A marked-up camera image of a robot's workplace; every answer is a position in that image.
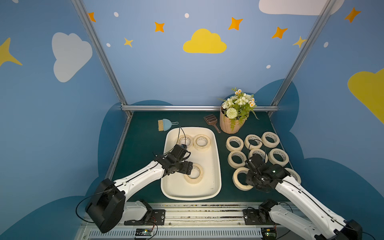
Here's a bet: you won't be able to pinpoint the blue dustpan with brush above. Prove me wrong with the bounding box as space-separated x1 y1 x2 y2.
158 119 179 132

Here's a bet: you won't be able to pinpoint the left green circuit board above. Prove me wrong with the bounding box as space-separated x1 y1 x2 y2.
135 229 155 238

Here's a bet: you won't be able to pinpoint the green table mat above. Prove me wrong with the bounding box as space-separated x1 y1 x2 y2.
112 111 289 203

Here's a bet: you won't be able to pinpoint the green circuit board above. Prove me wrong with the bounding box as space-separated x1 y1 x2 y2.
135 229 155 238
261 228 277 239

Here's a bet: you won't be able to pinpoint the cream masking tape roll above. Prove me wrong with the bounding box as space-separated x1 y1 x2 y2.
233 167 253 192
184 163 204 185
261 132 280 149
268 149 290 167
193 135 211 152
248 149 268 163
244 134 263 150
285 168 302 184
226 136 244 152
228 151 247 169
177 135 194 149

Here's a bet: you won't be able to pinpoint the aluminium rail frame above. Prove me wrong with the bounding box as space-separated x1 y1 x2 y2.
75 202 300 240

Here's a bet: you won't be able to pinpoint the brown slotted litter scoop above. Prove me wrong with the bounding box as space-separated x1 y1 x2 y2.
204 114 221 134

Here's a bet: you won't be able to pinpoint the beige ribbed flower pot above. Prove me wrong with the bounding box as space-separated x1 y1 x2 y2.
220 107 245 134

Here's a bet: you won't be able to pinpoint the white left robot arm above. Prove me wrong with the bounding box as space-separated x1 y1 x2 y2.
85 144 193 234

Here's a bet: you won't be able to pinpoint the white and green artificial flowers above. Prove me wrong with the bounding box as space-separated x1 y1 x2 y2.
221 88 258 123

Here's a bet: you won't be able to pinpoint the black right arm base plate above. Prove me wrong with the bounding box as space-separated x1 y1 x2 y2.
243 209 276 226

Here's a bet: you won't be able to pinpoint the white plastic storage box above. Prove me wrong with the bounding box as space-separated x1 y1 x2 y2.
161 127 222 201

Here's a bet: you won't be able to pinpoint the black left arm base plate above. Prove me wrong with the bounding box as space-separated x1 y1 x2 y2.
122 201 166 226

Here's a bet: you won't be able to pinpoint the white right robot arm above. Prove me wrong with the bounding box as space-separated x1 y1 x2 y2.
245 155 363 240

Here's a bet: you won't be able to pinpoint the right green circuit board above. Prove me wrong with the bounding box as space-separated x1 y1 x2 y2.
261 228 277 239

